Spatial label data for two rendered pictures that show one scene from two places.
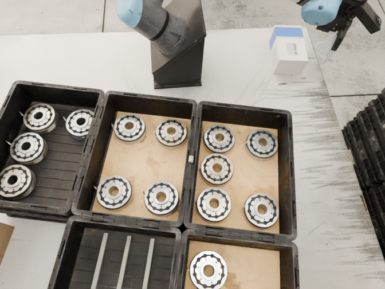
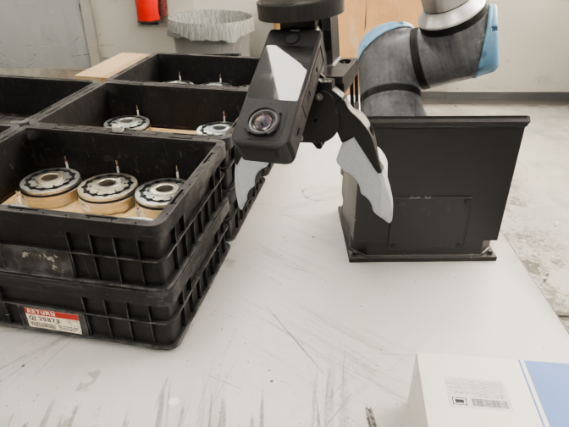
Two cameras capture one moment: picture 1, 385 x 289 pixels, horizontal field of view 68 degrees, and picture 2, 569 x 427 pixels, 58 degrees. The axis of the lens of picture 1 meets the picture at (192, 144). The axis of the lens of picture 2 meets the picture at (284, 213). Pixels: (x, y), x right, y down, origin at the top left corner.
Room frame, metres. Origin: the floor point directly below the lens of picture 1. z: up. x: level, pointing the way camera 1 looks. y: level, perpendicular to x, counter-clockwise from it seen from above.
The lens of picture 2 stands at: (0.75, -0.84, 1.27)
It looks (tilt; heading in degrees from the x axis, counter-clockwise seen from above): 30 degrees down; 99
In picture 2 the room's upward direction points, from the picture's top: straight up
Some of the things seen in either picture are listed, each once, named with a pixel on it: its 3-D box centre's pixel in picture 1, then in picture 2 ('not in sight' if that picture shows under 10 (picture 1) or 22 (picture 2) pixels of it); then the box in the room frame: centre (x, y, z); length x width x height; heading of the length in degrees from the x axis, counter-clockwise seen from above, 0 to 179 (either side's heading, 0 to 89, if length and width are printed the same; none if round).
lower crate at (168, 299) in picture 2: not in sight; (97, 254); (0.31, -0.15, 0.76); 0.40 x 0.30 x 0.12; 178
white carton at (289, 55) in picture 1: (287, 50); (501, 422); (0.94, -0.39, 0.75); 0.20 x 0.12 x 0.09; 3
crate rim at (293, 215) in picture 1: (242, 164); (80, 172); (0.31, -0.15, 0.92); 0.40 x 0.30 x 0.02; 178
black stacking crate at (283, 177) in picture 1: (239, 170); (85, 200); (0.31, -0.15, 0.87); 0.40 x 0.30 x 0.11; 178
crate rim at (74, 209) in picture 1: (140, 152); (157, 111); (0.32, 0.15, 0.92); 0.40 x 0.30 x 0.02; 178
